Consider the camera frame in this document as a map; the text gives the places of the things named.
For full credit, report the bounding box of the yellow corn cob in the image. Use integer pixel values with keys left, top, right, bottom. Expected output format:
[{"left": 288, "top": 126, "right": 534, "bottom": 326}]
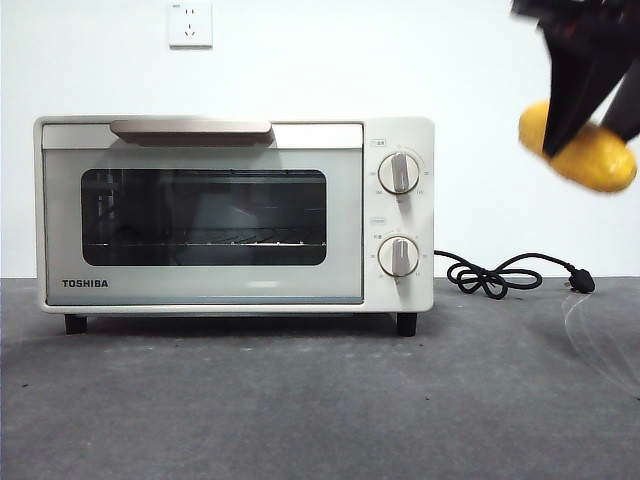
[{"left": 518, "top": 99, "right": 639, "bottom": 194}]

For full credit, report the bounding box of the beige oven door handle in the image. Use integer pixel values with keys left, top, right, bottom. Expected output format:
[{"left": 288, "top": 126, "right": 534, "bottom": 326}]
[{"left": 109, "top": 119, "right": 275, "bottom": 148}]

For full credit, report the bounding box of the glass oven door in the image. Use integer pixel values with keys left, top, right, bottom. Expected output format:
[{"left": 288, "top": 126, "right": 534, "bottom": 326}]
[{"left": 40, "top": 123, "right": 365, "bottom": 306}]

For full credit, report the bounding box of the cream Toshiba toaster oven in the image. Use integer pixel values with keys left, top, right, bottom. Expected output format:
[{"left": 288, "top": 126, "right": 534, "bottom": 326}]
[{"left": 33, "top": 115, "right": 435, "bottom": 315}]

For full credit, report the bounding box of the cream oven knob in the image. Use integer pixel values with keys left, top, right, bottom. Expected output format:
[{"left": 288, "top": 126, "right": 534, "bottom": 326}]
[
  {"left": 377, "top": 237, "right": 420, "bottom": 279},
  {"left": 377, "top": 153, "right": 421, "bottom": 196}
]

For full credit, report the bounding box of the black power cable with plug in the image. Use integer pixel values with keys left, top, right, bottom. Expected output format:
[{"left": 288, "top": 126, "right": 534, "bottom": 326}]
[{"left": 433, "top": 249, "right": 597, "bottom": 301}]

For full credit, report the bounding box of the white wall socket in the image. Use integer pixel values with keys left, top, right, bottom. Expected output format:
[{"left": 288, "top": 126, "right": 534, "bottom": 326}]
[{"left": 168, "top": 2, "right": 214, "bottom": 50}]

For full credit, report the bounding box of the wire oven rack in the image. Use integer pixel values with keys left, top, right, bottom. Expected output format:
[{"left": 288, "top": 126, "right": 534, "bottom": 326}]
[{"left": 94, "top": 227, "right": 326, "bottom": 249}]

